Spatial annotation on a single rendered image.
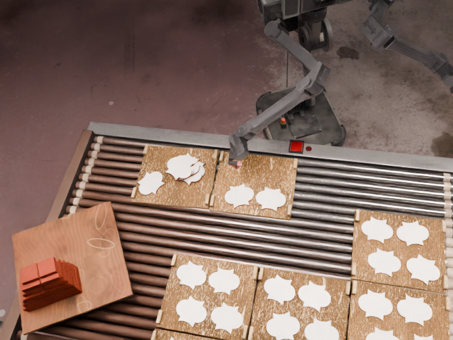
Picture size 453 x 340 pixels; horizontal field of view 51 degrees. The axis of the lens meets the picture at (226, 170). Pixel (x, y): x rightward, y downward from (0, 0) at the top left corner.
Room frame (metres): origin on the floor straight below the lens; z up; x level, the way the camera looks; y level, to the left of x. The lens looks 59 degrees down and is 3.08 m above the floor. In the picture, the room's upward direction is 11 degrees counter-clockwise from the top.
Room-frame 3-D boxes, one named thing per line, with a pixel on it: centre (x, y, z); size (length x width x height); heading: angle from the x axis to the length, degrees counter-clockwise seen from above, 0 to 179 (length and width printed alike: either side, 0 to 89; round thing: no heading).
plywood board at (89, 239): (0.89, 0.81, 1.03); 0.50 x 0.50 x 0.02; 9
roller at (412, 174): (1.34, -0.20, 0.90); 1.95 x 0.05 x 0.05; 69
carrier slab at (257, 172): (1.17, -0.13, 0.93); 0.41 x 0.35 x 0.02; 70
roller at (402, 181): (1.29, -0.18, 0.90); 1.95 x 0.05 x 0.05; 69
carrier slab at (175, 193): (1.31, 0.27, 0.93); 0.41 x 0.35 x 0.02; 72
